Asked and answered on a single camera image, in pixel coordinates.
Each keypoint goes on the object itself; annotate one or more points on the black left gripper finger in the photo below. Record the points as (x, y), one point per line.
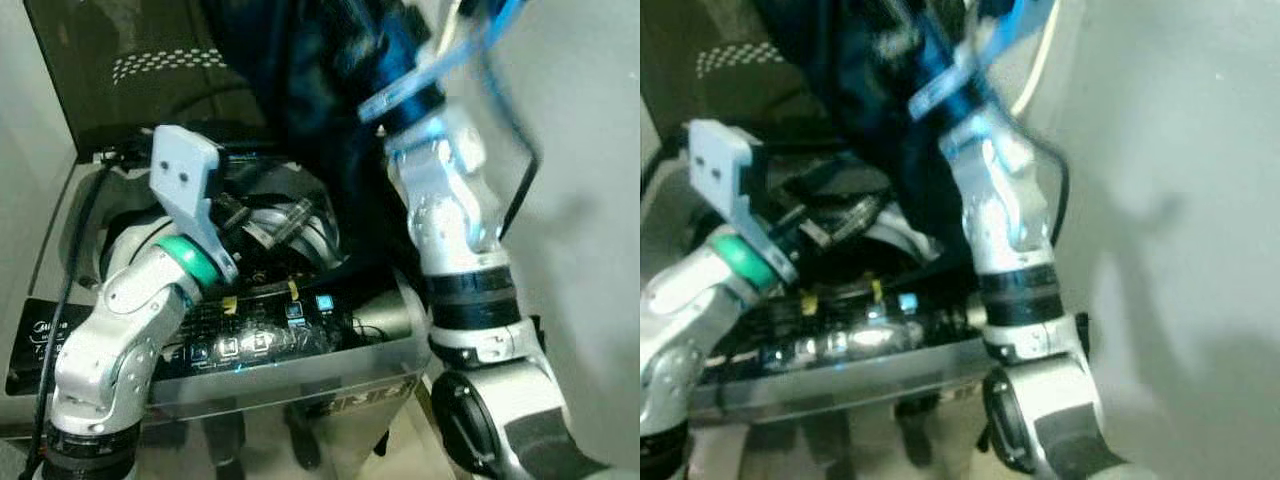
(285, 212)
(272, 238)
(845, 212)
(828, 234)

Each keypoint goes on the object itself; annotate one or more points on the dark blue garment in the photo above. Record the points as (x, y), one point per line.
(860, 90)
(300, 90)

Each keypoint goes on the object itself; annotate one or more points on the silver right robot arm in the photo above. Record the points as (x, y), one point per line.
(1005, 210)
(450, 210)

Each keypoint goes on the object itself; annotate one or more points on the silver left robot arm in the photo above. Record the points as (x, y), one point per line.
(690, 320)
(120, 330)

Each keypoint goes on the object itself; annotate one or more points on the silver top-load washing machine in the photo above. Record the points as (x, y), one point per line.
(950, 365)
(390, 340)

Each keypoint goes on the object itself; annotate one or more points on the lit blue panel display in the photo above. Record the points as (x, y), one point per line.
(324, 301)
(907, 302)

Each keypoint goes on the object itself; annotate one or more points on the black washer control panel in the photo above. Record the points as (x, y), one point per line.
(860, 335)
(270, 335)

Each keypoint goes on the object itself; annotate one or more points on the dark washer lid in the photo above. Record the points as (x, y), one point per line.
(110, 95)
(720, 90)

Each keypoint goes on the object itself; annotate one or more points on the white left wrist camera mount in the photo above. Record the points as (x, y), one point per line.
(718, 165)
(185, 170)

